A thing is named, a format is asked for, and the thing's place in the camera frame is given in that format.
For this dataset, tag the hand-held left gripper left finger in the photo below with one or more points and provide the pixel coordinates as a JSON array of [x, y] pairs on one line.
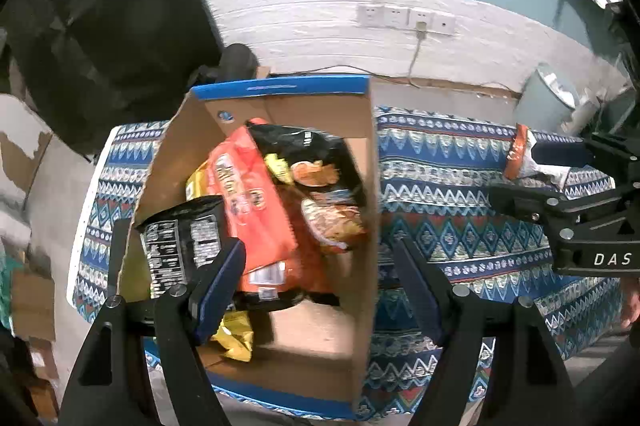
[[220, 286]]

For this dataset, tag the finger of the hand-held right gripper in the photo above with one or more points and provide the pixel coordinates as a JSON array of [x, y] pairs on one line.
[[525, 198], [560, 153]]

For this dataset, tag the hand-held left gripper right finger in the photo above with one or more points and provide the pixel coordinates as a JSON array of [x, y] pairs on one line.
[[420, 291]]

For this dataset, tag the orange packet with silver back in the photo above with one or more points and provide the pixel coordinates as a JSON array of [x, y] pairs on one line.
[[517, 150]]

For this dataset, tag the gold snack packet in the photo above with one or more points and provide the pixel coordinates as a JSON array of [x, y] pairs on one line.
[[235, 336]]

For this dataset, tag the black packet with silver print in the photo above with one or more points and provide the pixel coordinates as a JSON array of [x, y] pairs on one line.
[[175, 246]]

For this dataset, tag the large orange snack packet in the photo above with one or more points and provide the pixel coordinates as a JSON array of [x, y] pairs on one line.
[[260, 226]]

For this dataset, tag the orange noodle packet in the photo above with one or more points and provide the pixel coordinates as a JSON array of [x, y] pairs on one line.
[[330, 221]]

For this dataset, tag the cardboard box with blue outside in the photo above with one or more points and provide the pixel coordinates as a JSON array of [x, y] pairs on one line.
[[320, 346]]

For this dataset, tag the person's right hand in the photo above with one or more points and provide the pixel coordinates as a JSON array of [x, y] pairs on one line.
[[631, 308]]

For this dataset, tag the light blue waste bin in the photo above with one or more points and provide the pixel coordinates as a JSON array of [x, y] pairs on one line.
[[540, 100]]

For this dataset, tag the blue patterned tablecloth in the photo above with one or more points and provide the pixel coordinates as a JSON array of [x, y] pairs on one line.
[[450, 186]]

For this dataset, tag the yellow snack packet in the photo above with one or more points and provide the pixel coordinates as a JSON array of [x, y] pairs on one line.
[[197, 181]]

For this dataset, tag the black packet with food picture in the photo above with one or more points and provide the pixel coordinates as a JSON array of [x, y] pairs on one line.
[[300, 145]]

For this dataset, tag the flat cardboard piece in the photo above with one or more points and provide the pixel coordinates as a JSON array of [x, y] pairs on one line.
[[25, 165], [32, 306]]

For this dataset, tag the small cardboard box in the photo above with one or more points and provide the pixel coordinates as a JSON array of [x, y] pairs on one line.
[[263, 72]]

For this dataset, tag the white plastic sheet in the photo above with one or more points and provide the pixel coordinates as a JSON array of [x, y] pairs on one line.
[[20, 115]]

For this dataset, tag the dark cloth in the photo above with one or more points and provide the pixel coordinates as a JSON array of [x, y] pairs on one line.
[[110, 15]]

